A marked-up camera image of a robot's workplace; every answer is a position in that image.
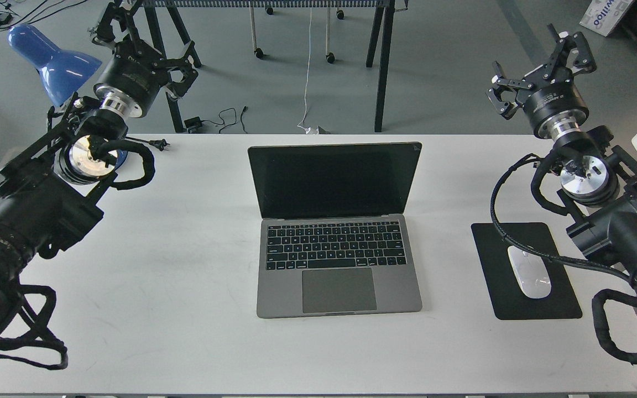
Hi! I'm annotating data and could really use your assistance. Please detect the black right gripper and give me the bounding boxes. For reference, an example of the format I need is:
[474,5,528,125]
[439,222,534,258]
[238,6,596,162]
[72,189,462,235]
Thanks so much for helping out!
[486,24,597,139]

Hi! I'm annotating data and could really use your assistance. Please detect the white computer mouse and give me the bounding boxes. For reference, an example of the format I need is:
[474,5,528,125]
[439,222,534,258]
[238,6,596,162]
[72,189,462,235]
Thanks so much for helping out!
[507,246,552,299]

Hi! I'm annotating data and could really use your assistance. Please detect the black plug on table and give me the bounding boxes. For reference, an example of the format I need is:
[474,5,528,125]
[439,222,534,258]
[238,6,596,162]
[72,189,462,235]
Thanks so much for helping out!
[126,136,170,151]

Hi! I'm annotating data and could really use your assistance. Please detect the white cardboard box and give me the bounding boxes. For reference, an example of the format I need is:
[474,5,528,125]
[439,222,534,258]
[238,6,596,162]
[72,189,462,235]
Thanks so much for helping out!
[579,0,635,37]

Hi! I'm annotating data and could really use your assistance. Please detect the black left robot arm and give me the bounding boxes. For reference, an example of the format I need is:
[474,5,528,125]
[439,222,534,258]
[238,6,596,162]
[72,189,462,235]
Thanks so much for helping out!
[0,1,201,370]

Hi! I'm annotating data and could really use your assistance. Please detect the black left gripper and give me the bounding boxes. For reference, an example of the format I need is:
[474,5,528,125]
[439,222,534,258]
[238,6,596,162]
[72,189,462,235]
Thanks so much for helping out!
[91,2,198,119]

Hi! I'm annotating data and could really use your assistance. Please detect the rolling cart legs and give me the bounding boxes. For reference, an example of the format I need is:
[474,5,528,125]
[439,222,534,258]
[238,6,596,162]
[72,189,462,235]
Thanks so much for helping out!
[248,1,346,65]

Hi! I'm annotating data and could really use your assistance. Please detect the grey laptop computer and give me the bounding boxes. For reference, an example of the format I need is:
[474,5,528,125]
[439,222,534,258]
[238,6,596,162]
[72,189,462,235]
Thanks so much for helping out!
[248,142,422,319]

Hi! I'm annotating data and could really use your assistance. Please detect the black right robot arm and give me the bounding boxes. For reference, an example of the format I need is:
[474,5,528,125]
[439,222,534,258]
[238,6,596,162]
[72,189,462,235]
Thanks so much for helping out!
[487,24,637,365]

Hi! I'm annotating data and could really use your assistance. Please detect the white hanging cable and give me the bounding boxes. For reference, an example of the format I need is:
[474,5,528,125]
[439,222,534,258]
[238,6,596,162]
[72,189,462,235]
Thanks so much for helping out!
[297,7,331,135]

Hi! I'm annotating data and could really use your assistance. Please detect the black trestle table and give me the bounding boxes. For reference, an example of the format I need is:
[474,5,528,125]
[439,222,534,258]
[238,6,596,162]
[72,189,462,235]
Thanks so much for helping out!
[140,1,399,133]

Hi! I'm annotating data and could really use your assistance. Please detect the black power adapter with cable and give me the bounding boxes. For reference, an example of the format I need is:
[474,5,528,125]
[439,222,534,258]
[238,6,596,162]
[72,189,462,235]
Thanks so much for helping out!
[184,106,248,134]

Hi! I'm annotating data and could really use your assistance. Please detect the black mouse pad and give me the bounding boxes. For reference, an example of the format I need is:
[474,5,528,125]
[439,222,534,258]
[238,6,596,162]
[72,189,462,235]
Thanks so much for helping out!
[471,223,582,320]

